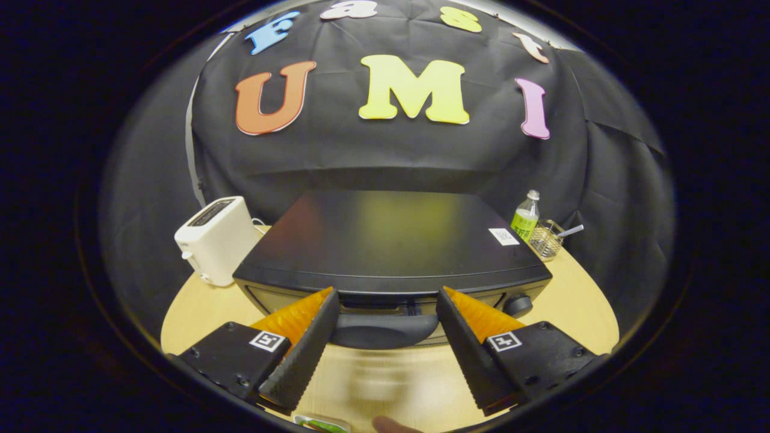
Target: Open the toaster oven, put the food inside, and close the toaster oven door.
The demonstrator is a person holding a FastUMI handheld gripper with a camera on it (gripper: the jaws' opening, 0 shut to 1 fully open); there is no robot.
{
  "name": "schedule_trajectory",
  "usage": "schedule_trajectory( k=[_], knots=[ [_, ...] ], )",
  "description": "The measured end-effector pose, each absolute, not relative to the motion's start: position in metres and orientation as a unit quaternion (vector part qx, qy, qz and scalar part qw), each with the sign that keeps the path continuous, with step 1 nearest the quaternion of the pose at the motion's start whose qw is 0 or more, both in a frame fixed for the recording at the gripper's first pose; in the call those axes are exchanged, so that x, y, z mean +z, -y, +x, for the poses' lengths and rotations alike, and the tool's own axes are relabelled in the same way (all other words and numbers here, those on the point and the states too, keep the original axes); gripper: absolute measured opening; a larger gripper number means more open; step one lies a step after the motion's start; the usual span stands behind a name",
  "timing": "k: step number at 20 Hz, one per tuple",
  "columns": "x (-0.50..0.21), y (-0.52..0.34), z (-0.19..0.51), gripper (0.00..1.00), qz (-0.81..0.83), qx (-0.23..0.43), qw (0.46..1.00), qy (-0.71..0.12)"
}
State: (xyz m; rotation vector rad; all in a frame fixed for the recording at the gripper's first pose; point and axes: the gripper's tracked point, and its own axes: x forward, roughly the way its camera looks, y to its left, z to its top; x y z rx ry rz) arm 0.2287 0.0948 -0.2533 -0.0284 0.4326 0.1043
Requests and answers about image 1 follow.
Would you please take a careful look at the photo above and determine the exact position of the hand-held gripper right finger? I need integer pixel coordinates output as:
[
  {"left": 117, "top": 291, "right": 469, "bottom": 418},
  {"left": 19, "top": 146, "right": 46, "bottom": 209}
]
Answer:
[{"left": 436, "top": 286, "right": 608, "bottom": 417}]

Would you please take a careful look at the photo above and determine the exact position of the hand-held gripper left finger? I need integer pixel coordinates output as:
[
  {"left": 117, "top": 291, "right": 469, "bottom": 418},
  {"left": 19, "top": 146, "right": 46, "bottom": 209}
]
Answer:
[{"left": 168, "top": 286, "right": 341, "bottom": 412}]

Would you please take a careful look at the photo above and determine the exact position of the black toaster oven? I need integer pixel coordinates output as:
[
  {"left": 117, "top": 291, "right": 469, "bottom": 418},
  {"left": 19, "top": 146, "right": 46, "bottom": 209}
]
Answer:
[{"left": 232, "top": 190, "right": 553, "bottom": 351}]

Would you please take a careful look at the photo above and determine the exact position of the white pop-up toaster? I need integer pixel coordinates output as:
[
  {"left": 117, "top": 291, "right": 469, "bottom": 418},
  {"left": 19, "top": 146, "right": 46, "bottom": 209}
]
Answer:
[{"left": 174, "top": 196, "right": 263, "bottom": 287}]

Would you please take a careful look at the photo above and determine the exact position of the clear plastic tray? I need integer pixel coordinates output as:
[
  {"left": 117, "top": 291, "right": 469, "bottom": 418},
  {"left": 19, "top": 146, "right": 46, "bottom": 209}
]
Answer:
[{"left": 292, "top": 414, "right": 352, "bottom": 433}]

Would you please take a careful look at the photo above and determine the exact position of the green label plastic bottle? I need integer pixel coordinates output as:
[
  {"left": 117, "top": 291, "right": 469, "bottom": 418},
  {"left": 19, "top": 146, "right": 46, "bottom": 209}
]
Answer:
[{"left": 511, "top": 190, "right": 541, "bottom": 244}]

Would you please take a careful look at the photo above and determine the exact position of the black backdrop cloth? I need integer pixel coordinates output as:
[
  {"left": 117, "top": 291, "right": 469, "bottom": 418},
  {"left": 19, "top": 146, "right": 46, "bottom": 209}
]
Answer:
[{"left": 99, "top": 0, "right": 676, "bottom": 337}]

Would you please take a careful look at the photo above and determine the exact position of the small wire basket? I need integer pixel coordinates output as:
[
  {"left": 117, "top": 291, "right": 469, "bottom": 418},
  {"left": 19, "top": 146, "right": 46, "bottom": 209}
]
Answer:
[{"left": 528, "top": 220, "right": 565, "bottom": 262}]

